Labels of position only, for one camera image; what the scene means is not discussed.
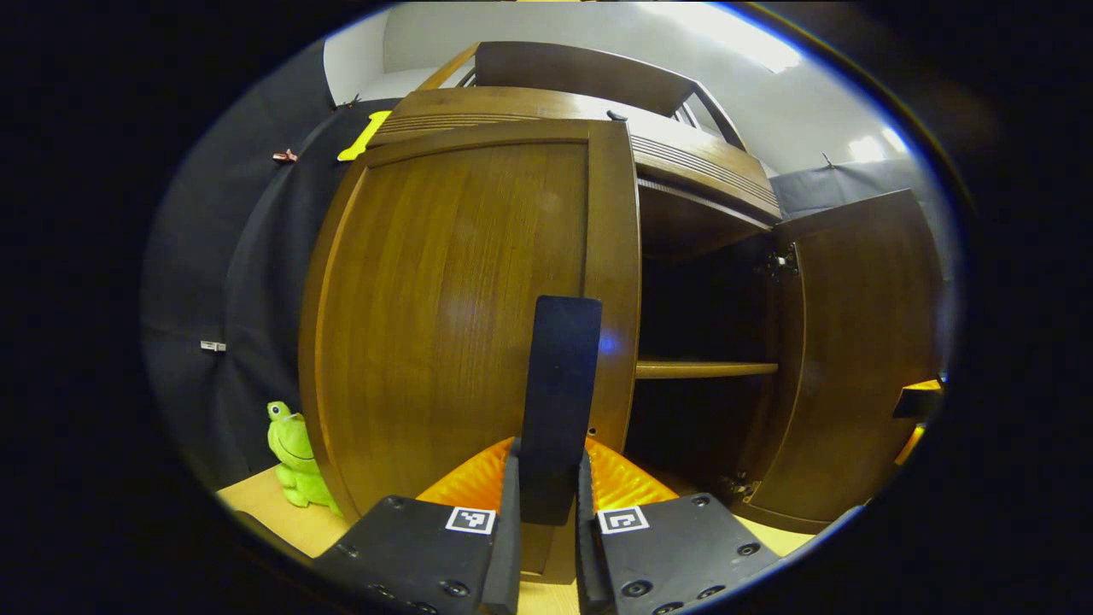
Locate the green frog plush toy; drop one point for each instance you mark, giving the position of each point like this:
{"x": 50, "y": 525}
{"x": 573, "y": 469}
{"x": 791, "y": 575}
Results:
{"x": 295, "y": 461}

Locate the large ceiling light panel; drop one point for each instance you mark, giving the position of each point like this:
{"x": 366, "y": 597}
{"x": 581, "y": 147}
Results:
{"x": 734, "y": 34}

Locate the wooden double-door shoe cabinet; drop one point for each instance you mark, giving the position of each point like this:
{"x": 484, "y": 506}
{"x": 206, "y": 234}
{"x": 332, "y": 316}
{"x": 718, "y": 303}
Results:
{"x": 581, "y": 73}

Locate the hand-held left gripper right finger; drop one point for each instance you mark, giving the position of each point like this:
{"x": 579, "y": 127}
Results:
{"x": 675, "y": 555}

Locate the wooden inner shelf board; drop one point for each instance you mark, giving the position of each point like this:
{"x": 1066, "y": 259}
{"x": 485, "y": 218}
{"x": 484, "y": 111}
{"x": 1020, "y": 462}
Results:
{"x": 704, "y": 369}

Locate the metal door hinge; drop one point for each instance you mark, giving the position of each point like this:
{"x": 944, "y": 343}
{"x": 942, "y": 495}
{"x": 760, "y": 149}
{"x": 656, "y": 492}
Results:
{"x": 781, "y": 260}
{"x": 740, "y": 489}

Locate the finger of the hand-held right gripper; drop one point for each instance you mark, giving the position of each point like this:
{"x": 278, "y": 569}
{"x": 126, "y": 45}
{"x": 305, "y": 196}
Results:
{"x": 909, "y": 444}
{"x": 915, "y": 403}

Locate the small ceiling light panel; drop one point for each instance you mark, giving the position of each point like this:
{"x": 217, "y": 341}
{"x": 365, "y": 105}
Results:
{"x": 875, "y": 145}

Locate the red clip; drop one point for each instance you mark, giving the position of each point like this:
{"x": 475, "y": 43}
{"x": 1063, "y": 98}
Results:
{"x": 285, "y": 156}

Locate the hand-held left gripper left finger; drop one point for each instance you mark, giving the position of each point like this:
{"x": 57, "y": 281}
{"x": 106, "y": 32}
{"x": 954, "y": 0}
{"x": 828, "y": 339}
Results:
{"x": 427, "y": 555}

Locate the wooden shoe cabinet door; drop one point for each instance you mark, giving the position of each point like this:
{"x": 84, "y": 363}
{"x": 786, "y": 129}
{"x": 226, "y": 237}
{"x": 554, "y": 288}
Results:
{"x": 444, "y": 299}
{"x": 854, "y": 359}

